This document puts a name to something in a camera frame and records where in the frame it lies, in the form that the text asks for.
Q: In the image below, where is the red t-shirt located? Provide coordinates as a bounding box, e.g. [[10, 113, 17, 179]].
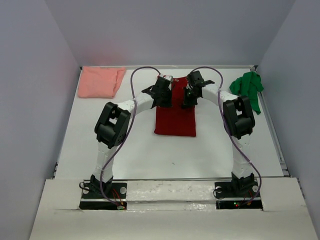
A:
[[154, 77, 196, 137]]

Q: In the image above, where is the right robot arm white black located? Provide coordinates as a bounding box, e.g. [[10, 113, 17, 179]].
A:
[[182, 68, 258, 200]]

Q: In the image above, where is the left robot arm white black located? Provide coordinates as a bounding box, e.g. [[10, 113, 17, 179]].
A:
[[90, 74, 174, 198]]

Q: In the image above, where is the green t-shirt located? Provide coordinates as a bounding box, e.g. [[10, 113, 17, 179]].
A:
[[229, 71, 264, 115]]

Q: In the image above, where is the folded pink t-shirt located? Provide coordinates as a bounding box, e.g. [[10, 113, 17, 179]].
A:
[[77, 66, 126, 99]]

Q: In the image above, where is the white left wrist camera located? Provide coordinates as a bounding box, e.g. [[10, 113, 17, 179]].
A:
[[160, 74, 174, 83]]

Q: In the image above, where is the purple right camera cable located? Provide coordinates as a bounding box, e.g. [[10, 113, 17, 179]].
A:
[[191, 66, 262, 208]]

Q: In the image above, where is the purple camera cable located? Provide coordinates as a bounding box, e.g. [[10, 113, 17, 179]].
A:
[[191, 66, 262, 208], [98, 65, 163, 209]]

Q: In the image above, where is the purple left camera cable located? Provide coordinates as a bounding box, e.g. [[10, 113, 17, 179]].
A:
[[98, 65, 163, 209]]

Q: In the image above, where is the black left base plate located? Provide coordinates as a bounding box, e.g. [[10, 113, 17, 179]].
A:
[[79, 181, 127, 211]]

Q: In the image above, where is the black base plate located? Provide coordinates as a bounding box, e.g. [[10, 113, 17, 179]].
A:
[[79, 181, 127, 211], [212, 181, 263, 210]]

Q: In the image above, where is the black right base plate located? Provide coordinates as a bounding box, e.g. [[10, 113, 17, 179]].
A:
[[212, 181, 263, 210]]

